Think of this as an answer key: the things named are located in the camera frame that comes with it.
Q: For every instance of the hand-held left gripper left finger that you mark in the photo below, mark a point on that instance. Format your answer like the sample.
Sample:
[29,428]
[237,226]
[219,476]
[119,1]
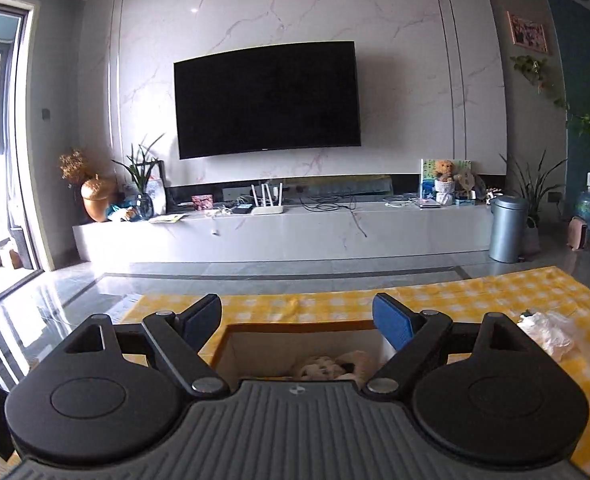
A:
[202,322]

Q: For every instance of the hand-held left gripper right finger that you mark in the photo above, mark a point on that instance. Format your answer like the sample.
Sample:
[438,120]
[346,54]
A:
[392,320]

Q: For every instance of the white plastic bag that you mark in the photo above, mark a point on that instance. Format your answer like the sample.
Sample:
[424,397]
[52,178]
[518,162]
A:
[547,332]

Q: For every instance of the orange-edged cardboard box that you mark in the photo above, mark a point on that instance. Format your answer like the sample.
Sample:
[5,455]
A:
[275,350]

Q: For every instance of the beige plush toy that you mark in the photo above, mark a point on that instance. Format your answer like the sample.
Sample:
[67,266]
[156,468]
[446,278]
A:
[320,367]

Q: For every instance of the pink heater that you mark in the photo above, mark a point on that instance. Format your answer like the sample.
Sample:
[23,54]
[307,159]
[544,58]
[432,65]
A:
[579,234]

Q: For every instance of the blue water bottle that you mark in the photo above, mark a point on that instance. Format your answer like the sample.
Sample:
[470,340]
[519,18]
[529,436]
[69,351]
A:
[588,210]

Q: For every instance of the yellow checkered tablecloth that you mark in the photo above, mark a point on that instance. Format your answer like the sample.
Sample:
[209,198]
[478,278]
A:
[475,295]

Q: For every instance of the long-leaf potted plant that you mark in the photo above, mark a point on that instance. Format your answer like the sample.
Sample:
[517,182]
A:
[531,235]

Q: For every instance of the paper sheets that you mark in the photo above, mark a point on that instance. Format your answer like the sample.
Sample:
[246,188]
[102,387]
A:
[167,218]

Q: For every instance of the silver blue trash bin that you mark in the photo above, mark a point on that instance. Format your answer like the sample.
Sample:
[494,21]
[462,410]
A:
[507,230]

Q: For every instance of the pink photo card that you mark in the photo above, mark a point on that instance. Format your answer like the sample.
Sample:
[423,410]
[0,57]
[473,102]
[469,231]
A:
[201,202]

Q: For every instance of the black set-top box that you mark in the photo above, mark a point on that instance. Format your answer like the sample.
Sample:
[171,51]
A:
[241,209]

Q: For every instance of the white marble television console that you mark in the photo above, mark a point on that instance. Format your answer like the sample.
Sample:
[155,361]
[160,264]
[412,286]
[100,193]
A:
[285,235]

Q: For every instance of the green plant in blue vase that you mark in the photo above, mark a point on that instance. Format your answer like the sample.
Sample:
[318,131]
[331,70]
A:
[144,207]

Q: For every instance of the white router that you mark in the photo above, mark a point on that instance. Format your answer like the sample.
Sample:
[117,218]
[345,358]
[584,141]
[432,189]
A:
[267,210]

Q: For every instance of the black framed picture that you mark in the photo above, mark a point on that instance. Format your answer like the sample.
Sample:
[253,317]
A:
[157,195]

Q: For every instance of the green blue painting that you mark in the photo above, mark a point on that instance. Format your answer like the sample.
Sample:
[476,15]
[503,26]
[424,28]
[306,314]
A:
[427,180]

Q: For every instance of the white round hand fan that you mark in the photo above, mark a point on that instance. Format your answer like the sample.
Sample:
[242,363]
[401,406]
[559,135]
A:
[465,183]

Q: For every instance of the brown teddy bear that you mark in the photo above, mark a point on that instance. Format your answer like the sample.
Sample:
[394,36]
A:
[445,170]

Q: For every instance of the golden acorn jar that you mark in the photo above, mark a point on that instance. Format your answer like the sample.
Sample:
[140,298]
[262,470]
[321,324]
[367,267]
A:
[95,200]

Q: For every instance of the dried flower bunch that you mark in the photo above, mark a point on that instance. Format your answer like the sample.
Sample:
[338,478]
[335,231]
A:
[72,166]

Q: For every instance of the hanging ivy plant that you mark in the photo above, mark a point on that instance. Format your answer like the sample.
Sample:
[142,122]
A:
[535,70]

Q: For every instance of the black wall television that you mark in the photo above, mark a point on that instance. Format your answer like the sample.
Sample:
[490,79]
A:
[267,102]

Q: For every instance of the pink framed wall picture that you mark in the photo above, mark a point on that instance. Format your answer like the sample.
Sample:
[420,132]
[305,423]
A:
[527,32]

